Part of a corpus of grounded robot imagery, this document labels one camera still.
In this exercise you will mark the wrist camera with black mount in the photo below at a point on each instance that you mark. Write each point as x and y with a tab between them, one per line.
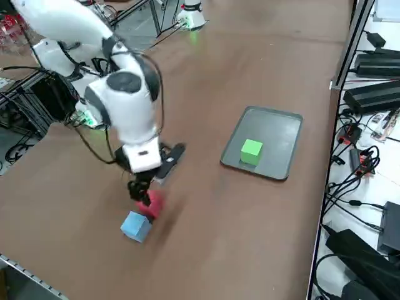
172	159

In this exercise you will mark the blue square foam block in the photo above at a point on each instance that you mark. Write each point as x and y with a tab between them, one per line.
134	226

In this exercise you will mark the white board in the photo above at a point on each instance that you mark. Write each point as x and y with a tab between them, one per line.
387	11

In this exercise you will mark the black wrist connector box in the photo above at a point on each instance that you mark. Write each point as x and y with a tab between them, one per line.
121	157

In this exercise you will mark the red square foam block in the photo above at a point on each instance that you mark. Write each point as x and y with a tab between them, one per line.
156	203

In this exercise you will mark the gray metal tray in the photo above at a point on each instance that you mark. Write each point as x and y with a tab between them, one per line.
275	137

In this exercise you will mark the black folded tripod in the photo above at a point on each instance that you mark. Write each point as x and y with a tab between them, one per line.
359	259

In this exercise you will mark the printed paper labels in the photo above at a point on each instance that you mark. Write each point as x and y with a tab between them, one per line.
384	125

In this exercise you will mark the silver table edge rail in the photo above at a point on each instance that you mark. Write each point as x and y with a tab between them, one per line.
31	275

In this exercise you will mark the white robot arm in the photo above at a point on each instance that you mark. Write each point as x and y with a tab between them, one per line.
131	109
193	12

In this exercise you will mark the black metal frame rack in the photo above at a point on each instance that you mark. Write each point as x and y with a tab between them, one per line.
50	93

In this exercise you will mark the small black power adapter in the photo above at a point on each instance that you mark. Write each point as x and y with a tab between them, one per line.
376	39

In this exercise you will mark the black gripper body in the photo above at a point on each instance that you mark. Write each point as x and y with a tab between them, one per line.
145	178

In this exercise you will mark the red and black hub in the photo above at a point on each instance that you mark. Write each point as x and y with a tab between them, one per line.
350	132
356	159

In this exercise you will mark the silver aluminium camera post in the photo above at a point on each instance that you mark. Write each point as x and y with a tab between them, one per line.
350	47

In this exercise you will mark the clear box with red items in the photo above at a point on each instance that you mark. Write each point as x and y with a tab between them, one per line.
12	31

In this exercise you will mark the black power brick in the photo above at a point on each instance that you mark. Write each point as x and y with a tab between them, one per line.
390	228

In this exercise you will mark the green square foam block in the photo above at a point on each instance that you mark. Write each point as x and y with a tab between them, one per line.
251	153

